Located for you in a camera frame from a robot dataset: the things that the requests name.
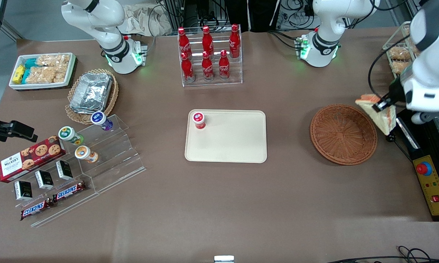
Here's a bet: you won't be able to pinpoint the round brown wicker basket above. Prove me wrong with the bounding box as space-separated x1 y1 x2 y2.
310 104 378 166

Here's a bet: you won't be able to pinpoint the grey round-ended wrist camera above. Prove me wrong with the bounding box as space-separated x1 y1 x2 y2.
411 111 437 125

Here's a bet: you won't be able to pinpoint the stack of foil trays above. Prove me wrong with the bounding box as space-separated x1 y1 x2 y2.
69 72 113 115

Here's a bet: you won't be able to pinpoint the black control box yellow panel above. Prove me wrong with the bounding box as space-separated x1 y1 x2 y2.
395 109 439 222

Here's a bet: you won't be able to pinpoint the small black carton box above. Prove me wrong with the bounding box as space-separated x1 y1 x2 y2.
34 170 55 190
14 180 33 201
56 160 74 181

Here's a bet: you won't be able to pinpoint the cream plastic serving tray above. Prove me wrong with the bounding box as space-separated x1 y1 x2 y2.
184 110 268 164

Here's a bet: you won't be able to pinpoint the purple-lid yogurt bottle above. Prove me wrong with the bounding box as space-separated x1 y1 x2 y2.
90 111 114 132

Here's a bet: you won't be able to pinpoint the black floor cables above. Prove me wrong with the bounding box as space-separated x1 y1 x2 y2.
325 245 439 263

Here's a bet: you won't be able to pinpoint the black arm wrist cable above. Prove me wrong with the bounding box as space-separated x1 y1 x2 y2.
368 35 412 98

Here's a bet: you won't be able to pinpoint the scalloped wicker basket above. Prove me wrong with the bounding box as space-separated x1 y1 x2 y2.
65 68 119 126

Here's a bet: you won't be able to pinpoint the clear acrylic bottle stand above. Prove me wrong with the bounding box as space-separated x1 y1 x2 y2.
178 27 243 88

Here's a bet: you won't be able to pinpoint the red-lid yogurt bottle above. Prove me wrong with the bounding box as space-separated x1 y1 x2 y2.
192 111 207 130

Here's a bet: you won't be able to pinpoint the green-lid yogurt bottle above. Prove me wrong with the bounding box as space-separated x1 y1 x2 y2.
58 126 84 146

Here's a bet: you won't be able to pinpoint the clear acrylic tiered snack stand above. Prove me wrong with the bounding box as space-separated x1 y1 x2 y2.
0 114 146 228

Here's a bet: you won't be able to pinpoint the black power cable with plug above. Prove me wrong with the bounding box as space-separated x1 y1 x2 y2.
385 116 414 161

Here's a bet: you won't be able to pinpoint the wire basket of pastries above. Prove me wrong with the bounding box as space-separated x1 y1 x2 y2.
382 20 421 79

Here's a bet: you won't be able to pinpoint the triangular sandwich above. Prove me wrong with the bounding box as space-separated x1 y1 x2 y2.
355 94 397 135

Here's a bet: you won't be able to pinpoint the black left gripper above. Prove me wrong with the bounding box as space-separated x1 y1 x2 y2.
373 76 406 113

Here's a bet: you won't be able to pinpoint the red Walkers cookie box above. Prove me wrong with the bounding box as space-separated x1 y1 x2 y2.
0 136 67 183

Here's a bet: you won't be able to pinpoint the beige crumpled cloth bag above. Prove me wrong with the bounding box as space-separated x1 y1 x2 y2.
124 4 173 37

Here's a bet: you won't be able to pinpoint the black arm base cables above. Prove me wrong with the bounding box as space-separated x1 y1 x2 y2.
266 30 305 50

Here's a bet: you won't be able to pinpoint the clear bag rice crackers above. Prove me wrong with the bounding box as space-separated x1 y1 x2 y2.
25 66 67 84
36 54 71 70

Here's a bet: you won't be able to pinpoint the white rectangular snack bin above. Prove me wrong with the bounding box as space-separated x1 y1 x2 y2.
8 53 77 91

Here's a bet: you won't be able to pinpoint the Snickers chocolate bar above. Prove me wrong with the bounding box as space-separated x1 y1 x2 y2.
52 180 87 203
20 198 55 221

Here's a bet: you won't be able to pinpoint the red emergency stop button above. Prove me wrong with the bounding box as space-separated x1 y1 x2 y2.
416 160 433 177

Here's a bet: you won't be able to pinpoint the orange-lid yogurt bottle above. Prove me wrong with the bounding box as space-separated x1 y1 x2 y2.
75 145 99 164

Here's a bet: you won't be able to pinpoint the yellow snack packet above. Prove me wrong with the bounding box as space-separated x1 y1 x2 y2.
13 65 26 84

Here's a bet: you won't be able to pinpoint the red cola bottle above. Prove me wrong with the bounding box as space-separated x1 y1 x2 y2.
229 24 241 59
218 50 230 80
201 51 215 81
202 26 214 56
180 52 195 83
178 27 192 60

